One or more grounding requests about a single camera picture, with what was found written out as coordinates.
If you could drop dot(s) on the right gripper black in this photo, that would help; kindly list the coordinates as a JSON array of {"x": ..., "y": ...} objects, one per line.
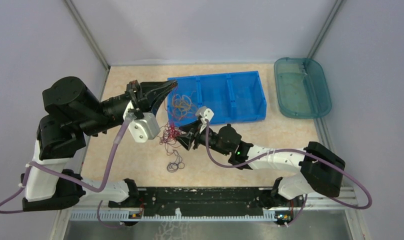
[{"x": 187, "y": 140}]

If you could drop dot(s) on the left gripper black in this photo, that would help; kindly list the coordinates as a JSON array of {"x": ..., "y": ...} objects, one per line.
[{"x": 140, "y": 95}]

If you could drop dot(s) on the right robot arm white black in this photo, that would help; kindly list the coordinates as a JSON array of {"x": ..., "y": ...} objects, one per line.
[{"x": 315, "y": 168}]

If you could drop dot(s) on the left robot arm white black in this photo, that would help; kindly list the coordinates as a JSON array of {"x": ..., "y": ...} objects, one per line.
[{"x": 72, "y": 114}]

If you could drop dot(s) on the blue three-compartment plastic bin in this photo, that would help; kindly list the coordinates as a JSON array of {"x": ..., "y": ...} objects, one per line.
[{"x": 234, "y": 97}]

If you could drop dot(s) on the teal translucent plastic tray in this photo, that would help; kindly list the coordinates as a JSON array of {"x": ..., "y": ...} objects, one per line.
[{"x": 301, "y": 88}]

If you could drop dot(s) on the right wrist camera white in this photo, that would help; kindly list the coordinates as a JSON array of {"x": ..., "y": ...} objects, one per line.
[{"x": 204, "y": 114}]

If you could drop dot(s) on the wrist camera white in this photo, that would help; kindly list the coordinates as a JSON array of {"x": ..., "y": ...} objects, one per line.
[
  {"x": 204, "y": 114},
  {"x": 144, "y": 129}
]

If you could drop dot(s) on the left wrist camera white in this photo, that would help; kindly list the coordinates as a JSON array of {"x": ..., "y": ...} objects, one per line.
[{"x": 144, "y": 129}]

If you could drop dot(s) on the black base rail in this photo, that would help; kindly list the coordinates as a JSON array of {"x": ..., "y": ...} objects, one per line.
[{"x": 198, "y": 202}]

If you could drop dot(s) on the aluminium frame post left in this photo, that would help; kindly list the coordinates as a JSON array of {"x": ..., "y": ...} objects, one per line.
[{"x": 82, "y": 26}]

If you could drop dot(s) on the aluminium frame post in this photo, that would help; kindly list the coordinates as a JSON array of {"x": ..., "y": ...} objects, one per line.
[
  {"x": 82, "y": 26},
  {"x": 336, "y": 8}
]

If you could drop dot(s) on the white slotted cable duct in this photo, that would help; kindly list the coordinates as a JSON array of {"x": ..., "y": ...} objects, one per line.
[{"x": 129, "y": 216}]

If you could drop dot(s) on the aluminium frame post right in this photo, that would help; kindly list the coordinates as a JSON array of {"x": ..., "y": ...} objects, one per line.
[{"x": 336, "y": 8}]

